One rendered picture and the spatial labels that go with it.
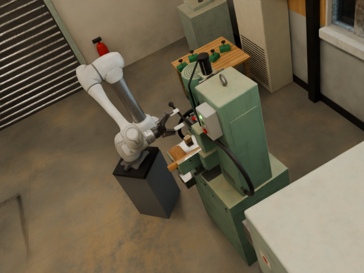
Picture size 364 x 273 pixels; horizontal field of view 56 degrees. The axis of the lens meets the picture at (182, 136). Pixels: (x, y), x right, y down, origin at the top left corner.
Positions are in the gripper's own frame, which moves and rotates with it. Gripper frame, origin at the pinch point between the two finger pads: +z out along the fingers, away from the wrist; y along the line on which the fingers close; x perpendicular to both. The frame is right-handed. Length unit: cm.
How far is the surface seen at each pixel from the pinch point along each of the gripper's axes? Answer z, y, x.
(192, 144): -0.9, -19.3, -8.5
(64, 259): -134, -112, 36
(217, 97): 7, 46, -47
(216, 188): -6, -27, -42
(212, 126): -1, 35, -51
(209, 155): -1.7, 0.4, -38.1
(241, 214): -2, -38, -60
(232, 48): 111, -66, 111
